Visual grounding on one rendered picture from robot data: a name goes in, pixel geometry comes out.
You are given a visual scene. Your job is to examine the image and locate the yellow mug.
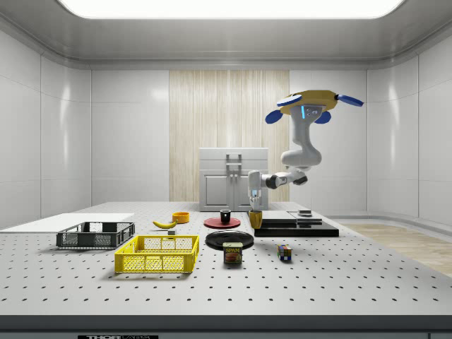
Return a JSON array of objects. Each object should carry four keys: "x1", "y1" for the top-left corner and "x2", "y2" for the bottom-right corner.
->
[{"x1": 248, "y1": 209, "x2": 263, "y2": 230}]

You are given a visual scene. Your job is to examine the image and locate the white cabinet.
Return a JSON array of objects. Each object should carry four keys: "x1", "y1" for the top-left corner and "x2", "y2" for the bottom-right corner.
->
[{"x1": 198, "y1": 147, "x2": 270, "y2": 213}]

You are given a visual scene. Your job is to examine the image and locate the red plate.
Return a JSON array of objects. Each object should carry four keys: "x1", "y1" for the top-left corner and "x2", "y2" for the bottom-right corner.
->
[{"x1": 203, "y1": 216, "x2": 240, "y2": 229}]

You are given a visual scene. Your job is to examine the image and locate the black plate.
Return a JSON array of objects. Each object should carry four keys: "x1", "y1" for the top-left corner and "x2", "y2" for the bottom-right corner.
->
[{"x1": 204, "y1": 229, "x2": 256, "y2": 250}]

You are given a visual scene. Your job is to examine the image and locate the black stove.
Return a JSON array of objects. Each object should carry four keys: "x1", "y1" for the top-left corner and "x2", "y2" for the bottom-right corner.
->
[{"x1": 253, "y1": 209, "x2": 340, "y2": 238}]

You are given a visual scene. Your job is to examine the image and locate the flat-sided can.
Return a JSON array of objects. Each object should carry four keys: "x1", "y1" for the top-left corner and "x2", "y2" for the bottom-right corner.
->
[{"x1": 222, "y1": 242, "x2": 244, "y2": 265}]

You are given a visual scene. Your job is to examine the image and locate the puzzle cube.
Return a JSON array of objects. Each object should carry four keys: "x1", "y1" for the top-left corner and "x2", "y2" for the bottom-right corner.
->
[{"x1": 276, "y1": 244, "x2": 294, "y2": 263}]

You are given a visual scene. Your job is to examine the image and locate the yellow basket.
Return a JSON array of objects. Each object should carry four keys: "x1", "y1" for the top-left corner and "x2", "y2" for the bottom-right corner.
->
[{"x1": 114, "y1": 234, "x2": 201, "y2": 275}]

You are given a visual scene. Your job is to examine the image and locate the drone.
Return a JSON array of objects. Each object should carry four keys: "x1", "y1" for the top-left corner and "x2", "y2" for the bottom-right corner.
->
[{"x1": 265, "y1": 90, "x2": 365, "y2": 126}]

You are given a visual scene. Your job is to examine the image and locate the dark grey basket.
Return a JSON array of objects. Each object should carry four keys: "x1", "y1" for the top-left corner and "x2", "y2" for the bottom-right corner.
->
[{"x1": 55, "y1": 221, "x2": 136, "y2": 250}]

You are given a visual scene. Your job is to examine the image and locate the white board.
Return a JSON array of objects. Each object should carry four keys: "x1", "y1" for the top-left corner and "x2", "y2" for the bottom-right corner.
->
[{"x1": 0, "y1": 213, "x2": 136, "y2": 234}]

